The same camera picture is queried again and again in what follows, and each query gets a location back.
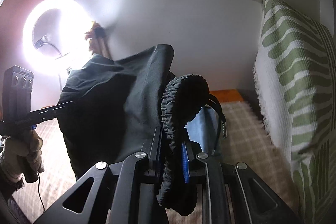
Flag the black pants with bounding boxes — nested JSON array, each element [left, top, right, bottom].
[[58, 44, 221, 216]]

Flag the gloved left hand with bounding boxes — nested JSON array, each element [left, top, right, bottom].
[[1, 130, 45, 189]]

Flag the folded light blue cloth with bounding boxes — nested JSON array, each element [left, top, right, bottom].
[[186, 106, 218, 154]]

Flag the green striped white blanket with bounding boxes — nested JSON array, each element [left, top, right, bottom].
[[254, 0, 335, 223]]

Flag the ring light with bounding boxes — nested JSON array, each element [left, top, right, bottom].
[[22, 0, 94, 71]]

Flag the colourful items by ring light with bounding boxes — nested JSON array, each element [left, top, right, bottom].
[[85, 21, 112, 59]]

